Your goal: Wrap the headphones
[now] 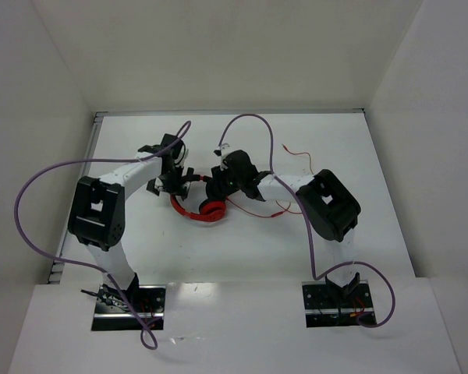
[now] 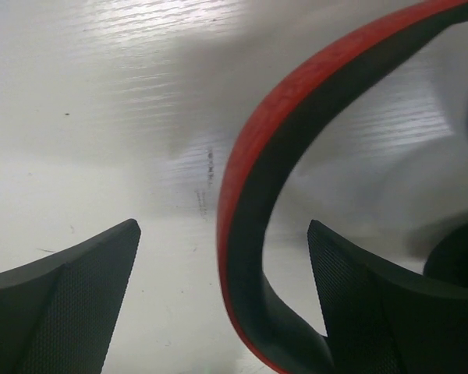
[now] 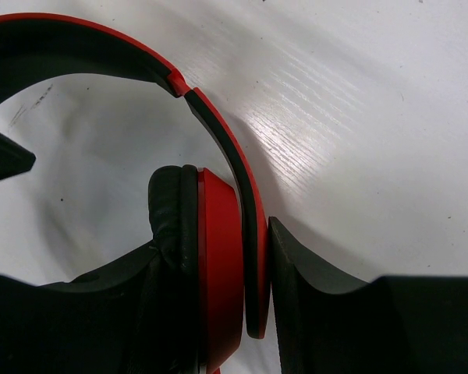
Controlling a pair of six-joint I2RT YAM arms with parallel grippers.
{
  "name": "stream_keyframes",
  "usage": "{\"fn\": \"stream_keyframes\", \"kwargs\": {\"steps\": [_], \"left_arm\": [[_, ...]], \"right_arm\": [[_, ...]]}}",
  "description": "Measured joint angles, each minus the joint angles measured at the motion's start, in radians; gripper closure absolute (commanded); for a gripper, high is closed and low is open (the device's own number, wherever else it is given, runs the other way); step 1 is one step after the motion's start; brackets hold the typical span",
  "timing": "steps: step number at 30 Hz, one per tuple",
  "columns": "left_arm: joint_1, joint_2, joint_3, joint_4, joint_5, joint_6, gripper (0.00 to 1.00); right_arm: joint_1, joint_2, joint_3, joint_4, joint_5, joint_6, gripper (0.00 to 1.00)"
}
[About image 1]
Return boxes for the red black headphones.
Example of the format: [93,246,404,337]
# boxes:
[170,195,227,223]

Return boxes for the red headphone cable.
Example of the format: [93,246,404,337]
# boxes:
[225,143,314,218]

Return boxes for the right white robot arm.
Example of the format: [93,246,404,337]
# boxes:
[206,147,361,265]

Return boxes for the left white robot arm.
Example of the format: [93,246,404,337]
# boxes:
[68,134,188,310]

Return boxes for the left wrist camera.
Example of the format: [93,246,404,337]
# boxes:
[174,145,189,168]

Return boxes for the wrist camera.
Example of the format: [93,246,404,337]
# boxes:
[174,145,189,168]
[214,143,230,158]

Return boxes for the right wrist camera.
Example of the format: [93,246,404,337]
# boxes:
[214,143,230,158]

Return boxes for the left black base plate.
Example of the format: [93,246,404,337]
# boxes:
[90,284,168,332]

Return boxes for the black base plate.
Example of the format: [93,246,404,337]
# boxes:
[302,281,377,328]
[90,284,168,332]

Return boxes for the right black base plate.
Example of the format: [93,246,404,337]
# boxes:
[302,281,377,328]

